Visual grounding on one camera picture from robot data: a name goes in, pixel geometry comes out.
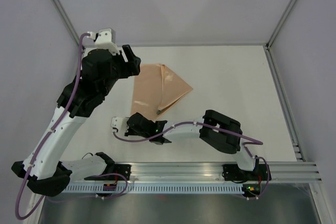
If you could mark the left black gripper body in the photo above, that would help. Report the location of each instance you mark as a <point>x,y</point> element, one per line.
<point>120,71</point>

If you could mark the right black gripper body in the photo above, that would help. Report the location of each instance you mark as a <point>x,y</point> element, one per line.
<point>131,131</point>

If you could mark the peach cloth napkin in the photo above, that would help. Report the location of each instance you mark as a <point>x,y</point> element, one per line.
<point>157,87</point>

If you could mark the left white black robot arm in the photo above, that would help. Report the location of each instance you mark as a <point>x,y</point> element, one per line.
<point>46,174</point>

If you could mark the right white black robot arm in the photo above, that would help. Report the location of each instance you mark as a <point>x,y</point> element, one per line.
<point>220,132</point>

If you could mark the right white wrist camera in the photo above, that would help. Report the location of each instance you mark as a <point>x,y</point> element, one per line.
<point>119,124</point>

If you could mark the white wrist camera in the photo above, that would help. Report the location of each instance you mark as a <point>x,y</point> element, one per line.
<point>105,39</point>
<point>119,124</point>

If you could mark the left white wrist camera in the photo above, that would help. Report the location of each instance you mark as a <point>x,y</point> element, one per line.
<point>105,39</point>

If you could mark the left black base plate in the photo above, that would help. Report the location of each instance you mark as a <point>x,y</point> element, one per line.
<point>110,173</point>

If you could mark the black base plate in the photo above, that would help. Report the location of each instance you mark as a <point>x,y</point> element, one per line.
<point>110,173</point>
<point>232,173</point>

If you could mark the white slotted cable duct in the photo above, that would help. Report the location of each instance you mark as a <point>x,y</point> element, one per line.
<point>155,188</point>

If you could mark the left side aluminium rail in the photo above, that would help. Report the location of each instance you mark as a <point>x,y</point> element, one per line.
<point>71,82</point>

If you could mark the aluminium rail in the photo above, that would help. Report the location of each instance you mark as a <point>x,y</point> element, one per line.
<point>170,172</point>
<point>71,82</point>
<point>284,105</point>

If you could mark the left aluminium frame post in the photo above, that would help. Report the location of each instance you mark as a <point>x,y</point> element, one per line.
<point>66,20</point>

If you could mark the aluminium frame post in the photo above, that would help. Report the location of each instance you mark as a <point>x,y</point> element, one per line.
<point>284,17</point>
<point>66,20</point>

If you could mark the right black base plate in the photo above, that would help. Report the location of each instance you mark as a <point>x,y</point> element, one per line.
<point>232,173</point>

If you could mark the front aluminium rail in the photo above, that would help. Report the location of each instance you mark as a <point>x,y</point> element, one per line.
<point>170,172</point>

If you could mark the right side aluminium rail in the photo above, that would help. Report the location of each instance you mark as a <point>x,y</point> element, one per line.
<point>284,105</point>

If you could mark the right aluminium frame post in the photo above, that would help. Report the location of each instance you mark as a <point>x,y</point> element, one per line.
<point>284,17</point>

